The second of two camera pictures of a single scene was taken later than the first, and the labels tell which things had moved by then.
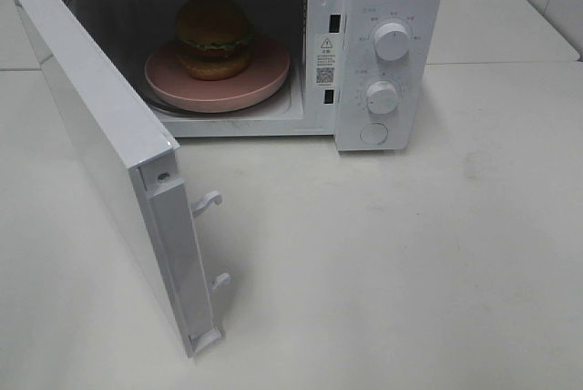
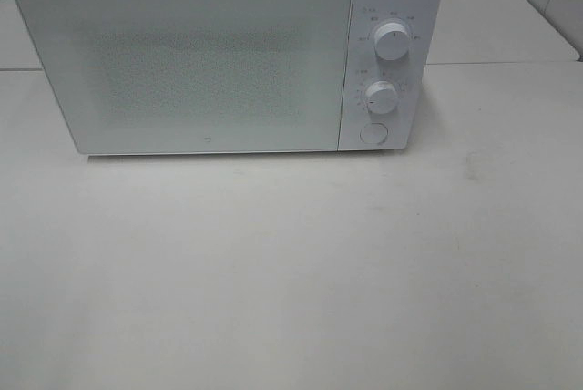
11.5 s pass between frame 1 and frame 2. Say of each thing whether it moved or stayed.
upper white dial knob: stayed
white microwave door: moved
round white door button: stayed
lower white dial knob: stayed
